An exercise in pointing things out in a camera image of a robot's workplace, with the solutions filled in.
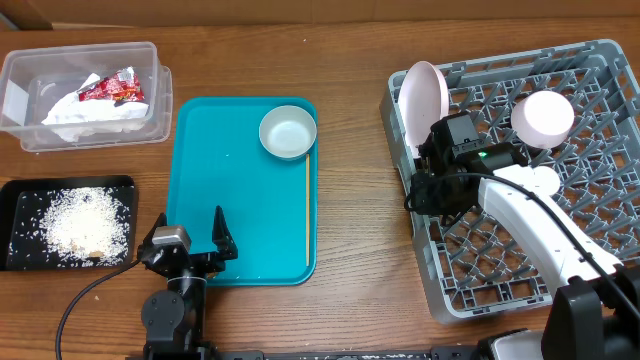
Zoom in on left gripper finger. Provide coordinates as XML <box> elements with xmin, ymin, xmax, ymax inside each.
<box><xmin>142</xmin><ymin>213</ymin><xmax>167</xmax><ymax>246</ymax></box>
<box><xmin>212</xmin><ymin>206</ymin><xmax>238</xmax><ymax>260</ymax></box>

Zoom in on large white plate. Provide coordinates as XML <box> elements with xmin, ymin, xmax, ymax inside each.
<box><xmin>398</xmin><ymin>61</ymin><xmax>449</xmax><ymax>158</ymax></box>

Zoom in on rice food scraps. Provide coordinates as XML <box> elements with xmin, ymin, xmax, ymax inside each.
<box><xmin>7</xmin><ymin>186</ymin><xmax>134</xmax><ymax>270</ymax></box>

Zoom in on small white plate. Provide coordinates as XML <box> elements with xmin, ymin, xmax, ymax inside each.
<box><xmin>511</xmin><ymin>90</ymin><xmax>575</xmax><ymax>149</ymax></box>

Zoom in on white paper cup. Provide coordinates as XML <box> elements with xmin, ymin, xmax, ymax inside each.
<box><xmin>532</xmin><ymin>166</ymin><xmax>561</xmax><ymax>197</ymax></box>

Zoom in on wooden chopstick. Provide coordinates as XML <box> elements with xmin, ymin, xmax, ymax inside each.
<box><xmin>305</xmin><ymin>153</ymin><xmax>311</xmax><ymax>267</ymax></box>

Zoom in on grey bowl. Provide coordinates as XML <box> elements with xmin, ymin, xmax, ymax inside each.
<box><xmin>259</xmin><ymin>105</ymin><xmax>317</xmax><ymax>160</ymax></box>

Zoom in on white napkin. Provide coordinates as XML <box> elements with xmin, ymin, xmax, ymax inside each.
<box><xmin>42</xmin><ymin>73</ymin><xmax>149</xmax><ymax>142</ymax></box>

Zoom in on red snack wrapper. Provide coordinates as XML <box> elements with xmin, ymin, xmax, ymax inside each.
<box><xmin>77</xmin><ymin>67</ymin><xmax>145</xmax><ymax>103</ymax></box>

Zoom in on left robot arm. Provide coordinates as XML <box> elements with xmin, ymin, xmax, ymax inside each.
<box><xmin>137</xmin><ymin>207</ymin><xmax>238</xmax><ymax>359</ymax></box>

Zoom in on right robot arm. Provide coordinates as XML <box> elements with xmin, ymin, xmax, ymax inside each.
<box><xmin>405</xmin><ymin>112</ymin><xmax>639</xmax><ymax>360</ymax></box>

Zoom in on grey dishwasher rack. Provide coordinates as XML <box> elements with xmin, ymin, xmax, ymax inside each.
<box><xmin>380</xmin><ymin>40</ymin><xmax>639</xmax><ymax>324</ymax></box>

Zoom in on teal serving tray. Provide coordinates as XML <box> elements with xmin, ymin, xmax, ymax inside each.
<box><xmin>166</xmin><ymin>97</ymin><xmax>318</xmax><ymax>287</ymax></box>

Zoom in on black plastic tray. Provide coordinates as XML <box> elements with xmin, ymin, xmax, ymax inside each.
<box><xmin>1</xmin><ymin>175</ymin><xmax>138</xmax><ymax>271</ymax></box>

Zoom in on clear plastic bin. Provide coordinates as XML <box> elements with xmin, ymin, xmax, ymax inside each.
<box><xmin>1</xmin><ymin>42</ymin><xmax>173</xmax><ymax>152</ymax></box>

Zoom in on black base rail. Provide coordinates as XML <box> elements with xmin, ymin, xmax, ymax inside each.
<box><xmin>127</xmin><ymin>345</ymin><xmax>480</xmax><ymax>360</ymax></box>

